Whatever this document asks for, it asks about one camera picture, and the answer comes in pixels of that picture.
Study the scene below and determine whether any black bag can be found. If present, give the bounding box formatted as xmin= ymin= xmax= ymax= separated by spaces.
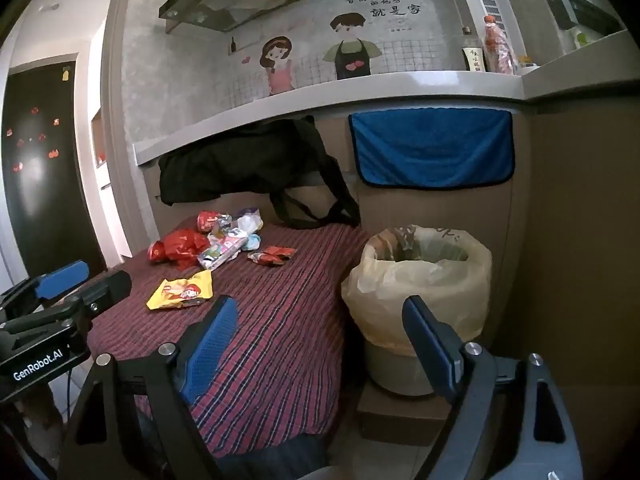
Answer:
xmin=157 ymin=115 xmax=362 ymax=231

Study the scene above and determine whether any white wall vent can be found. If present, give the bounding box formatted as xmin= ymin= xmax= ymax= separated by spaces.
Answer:
xmin=475 ymin=0 xmax=503 ymax=23

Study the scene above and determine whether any translucent yellow bin bag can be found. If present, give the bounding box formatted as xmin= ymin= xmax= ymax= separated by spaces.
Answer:
xmin=341 ymin=224 xmax=493 ymax=356

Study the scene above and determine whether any red plaid cloth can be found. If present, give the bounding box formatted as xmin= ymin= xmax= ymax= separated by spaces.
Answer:
xmin=87 ymin=222 xmax=373 ymax=461

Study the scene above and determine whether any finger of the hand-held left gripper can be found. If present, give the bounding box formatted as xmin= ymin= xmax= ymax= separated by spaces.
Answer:
xmin=10 ymin=270 xmax=133 ymax=346
xmin=0 ymin=260 xmax=91 ymax=318

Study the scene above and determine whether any white tissue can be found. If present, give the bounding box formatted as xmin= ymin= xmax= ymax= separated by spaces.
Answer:
xmin=237 ymin=207 xmax=263 ymax=233

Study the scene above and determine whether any grey trash bin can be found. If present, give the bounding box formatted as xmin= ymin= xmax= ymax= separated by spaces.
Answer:
xmin=362 ymin=332 xmax=453 ymax=398

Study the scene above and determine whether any dark blue cloth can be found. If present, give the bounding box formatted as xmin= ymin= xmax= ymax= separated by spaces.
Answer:
xmin=210 ymin=432 xmax=333 ymax=480

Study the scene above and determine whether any cluster of fridge magnets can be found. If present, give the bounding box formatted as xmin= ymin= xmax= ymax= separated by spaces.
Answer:
xmin=5 ymin=65 xmax=71 ymax=171

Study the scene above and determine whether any small red wrapper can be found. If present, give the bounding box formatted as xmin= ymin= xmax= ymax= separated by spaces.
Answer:
xmin=247 ymin=246 xmax=296 ymax=266

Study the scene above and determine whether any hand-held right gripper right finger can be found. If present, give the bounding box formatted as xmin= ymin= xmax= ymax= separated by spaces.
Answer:
xmin=401 ymin=295 xmax=586 ymax=480

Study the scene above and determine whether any colourful printed packet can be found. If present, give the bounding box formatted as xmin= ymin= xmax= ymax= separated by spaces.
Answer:
xmin=197 ymin=237 xmax=248 ymax=271

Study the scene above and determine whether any cardboard box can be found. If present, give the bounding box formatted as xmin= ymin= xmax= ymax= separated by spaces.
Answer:
xmin=356 ymin=380 xmax=451 ymax=448

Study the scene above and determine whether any black refrigerator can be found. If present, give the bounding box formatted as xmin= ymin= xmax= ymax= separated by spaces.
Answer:
xmin=0 ymin=60 xmax=108 ymax=281

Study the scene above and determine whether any blue towel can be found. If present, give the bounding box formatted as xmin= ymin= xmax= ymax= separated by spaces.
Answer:
xmin=348 ymin=108 xmax=516 ymax=191

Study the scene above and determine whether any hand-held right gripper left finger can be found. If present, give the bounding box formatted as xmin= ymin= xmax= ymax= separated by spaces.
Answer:
xmin=57 ymin=294 xmax=240 ymax=480

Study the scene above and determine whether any black dish rack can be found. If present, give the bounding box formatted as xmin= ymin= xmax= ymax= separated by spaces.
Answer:
xmin=545 ymin=0 xmax=623 ymax=36

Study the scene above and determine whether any dark sauce bottle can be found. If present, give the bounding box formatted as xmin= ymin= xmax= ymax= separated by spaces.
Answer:
xmin=461 ymin=26 xmax=483 ymax=73

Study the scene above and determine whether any yellow snack packet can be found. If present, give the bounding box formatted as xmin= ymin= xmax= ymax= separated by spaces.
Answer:
xmin=146 ymin=270 xmax=214 ymax=311

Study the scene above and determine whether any red-filled clear bottle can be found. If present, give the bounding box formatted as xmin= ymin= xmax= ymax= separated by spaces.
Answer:
xmin=482 ymin=15 xmax=518 ymax=76

